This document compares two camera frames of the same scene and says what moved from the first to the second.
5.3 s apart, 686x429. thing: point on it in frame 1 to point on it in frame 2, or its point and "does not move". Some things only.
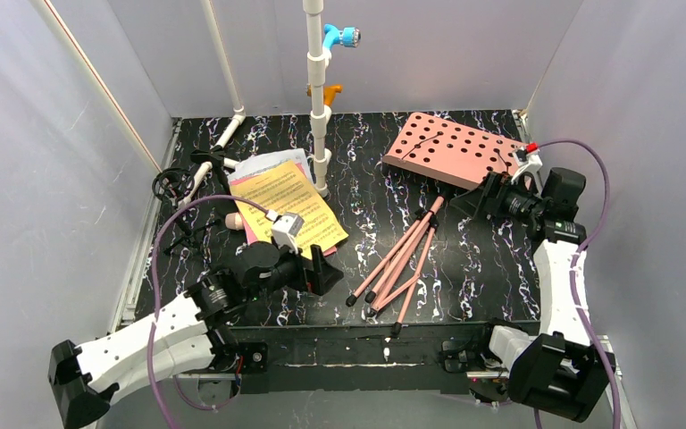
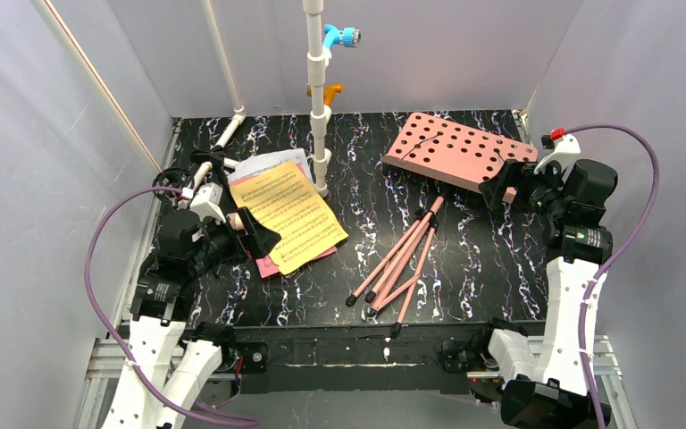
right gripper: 494,194 to 510,182
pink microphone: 234,221 does not move
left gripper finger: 324,275 to 256,239
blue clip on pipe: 348,36 does not move
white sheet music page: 255,164 does not move
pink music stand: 445,150 does not move
